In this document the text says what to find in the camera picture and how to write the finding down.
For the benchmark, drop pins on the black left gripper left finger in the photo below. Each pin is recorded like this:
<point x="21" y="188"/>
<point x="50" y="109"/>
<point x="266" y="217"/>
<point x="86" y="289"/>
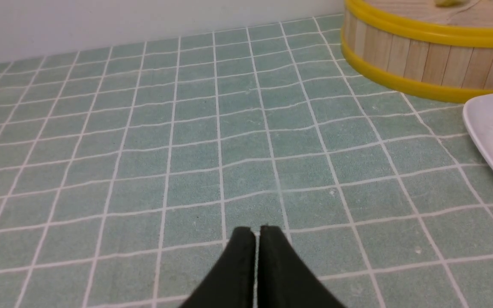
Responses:
<point x="230" y="282"/>

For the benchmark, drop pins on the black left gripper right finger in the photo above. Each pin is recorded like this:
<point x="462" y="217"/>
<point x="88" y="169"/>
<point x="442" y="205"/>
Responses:
<point x="284" y="281"/>

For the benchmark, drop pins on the green checkered tablecloth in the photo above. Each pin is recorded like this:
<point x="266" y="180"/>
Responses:
<point x="124" y="170"/>

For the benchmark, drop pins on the yellow rimmed bamboo steamer basket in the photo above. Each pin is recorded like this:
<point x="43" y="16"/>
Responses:
<point x="442" y="53"/>

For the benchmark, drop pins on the green dumpling in steamer bottom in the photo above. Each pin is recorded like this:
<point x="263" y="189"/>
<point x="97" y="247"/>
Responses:
<point x="448" y="3"/>

